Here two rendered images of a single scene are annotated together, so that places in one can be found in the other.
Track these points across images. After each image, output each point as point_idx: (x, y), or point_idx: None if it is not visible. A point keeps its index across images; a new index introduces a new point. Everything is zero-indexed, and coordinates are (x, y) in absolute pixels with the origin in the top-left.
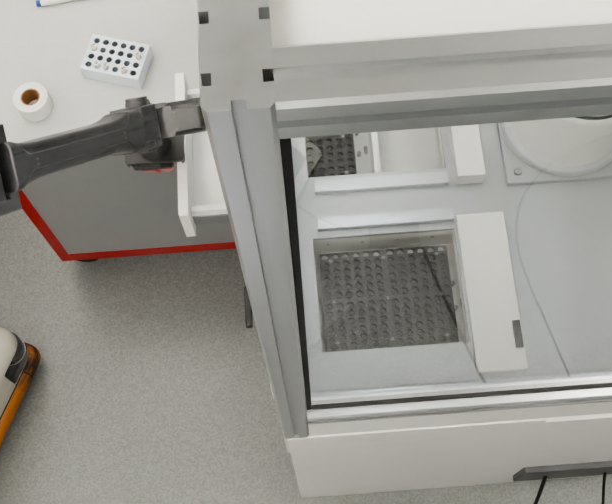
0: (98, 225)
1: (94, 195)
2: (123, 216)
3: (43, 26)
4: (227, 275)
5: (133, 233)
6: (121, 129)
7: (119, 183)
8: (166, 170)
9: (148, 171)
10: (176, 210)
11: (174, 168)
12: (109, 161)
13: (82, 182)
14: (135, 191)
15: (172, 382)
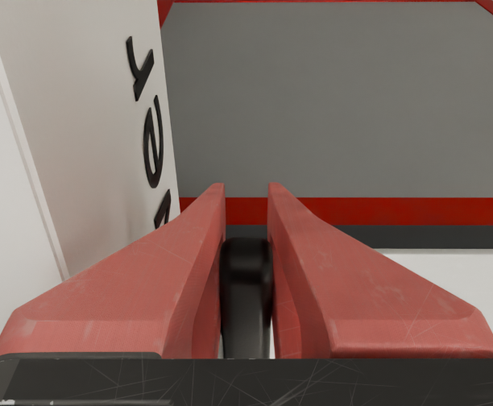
0: (434, 36)
1: (454, 89)
2: (390, 47)
3: None
4: None
5: (371, 22)
6: None
7: (403, 111)
8: (164, 256)
9: (384, 282)
10: (291, 51)
11: (275, 138)
12: (434, 171)
13: (489, 120)
14: (367, 91)
15: None
